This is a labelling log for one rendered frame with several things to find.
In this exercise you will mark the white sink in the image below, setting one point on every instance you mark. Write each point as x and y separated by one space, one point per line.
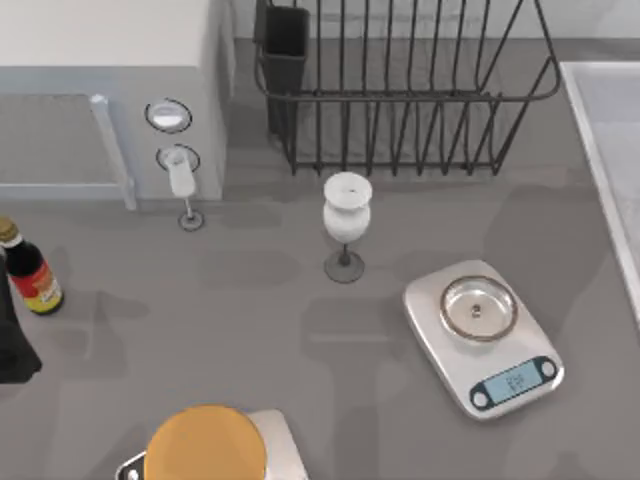
607 170

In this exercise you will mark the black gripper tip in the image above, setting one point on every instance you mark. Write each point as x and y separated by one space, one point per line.
10 335

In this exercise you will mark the silver kitchen scale with display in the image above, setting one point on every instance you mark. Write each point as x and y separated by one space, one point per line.
480 340

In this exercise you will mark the dark grey cutlery holder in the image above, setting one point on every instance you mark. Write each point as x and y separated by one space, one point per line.
283 65

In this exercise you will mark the dark sauce bottle red label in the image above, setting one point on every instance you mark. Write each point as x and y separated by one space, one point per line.
35 280

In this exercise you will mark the pale microwave oven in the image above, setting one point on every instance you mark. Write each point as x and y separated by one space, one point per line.
150 75

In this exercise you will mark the large white goblet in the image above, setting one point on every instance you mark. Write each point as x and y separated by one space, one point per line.
346 210

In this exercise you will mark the round microwave knob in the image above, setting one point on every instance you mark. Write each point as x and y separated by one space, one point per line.
172 156
168 116

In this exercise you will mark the small white goblet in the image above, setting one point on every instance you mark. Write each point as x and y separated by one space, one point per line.
182 182

